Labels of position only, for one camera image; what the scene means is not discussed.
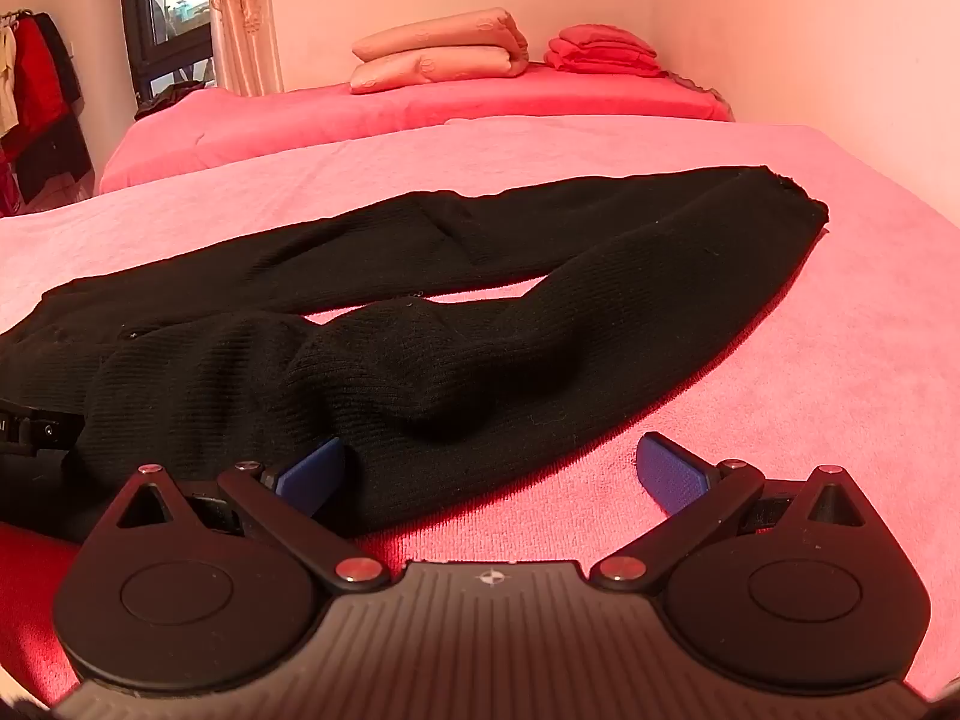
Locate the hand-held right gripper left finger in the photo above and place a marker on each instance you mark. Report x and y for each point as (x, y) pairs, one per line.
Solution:
(311, 476)

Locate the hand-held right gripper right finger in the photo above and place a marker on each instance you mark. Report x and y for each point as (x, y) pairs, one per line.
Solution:
(671, 476)

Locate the black knit pants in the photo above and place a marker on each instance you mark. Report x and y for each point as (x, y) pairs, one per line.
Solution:
(465, 300)

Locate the red cloth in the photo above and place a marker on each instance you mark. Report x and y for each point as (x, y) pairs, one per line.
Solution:
(30, 600)

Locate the hanging clothes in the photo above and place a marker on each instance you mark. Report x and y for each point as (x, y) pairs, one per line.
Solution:
(41, 105)

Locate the dark cloth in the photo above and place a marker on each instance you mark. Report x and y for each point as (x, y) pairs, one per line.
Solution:
(169, 96)

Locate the hot pink bed sheet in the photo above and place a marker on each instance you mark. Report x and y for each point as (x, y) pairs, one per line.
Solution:
(420, 116)

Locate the folded red blanket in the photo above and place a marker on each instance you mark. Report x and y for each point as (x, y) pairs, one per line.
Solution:
(600, 52)

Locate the dark framed window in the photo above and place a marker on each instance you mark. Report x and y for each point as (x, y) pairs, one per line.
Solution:
(161, 22)

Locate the beige patterned curtain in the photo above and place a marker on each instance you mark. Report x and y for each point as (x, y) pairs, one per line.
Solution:
(244, 15)

